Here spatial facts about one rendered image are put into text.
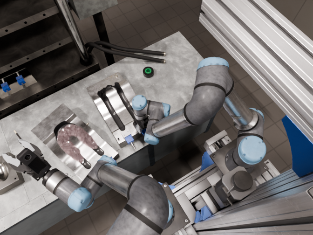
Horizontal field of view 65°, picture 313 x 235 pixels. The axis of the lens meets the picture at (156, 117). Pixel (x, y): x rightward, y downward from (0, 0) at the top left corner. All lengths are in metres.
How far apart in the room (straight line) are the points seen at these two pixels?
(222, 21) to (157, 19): 2.99
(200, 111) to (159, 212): 0.39
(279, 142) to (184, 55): 1.34
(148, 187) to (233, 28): 0.44
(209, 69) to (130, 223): 0.57
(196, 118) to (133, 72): 1.08
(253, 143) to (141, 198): 0.68
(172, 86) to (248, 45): 1.42
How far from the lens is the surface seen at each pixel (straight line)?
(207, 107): 0.86
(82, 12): 1.88
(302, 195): 0.35
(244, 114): 1.13
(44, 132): 1.68
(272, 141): 2.70
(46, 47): 1.88
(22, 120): 1.92
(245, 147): 1.17
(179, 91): 1.78
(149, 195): 0.65
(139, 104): 1.20
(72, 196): 0.90
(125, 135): 1.51
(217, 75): 0.90
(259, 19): 0.45
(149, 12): 3.51
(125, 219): 0.65
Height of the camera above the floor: 2.31
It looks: 64 degrees down
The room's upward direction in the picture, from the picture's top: 2 degrees counter-clockwise
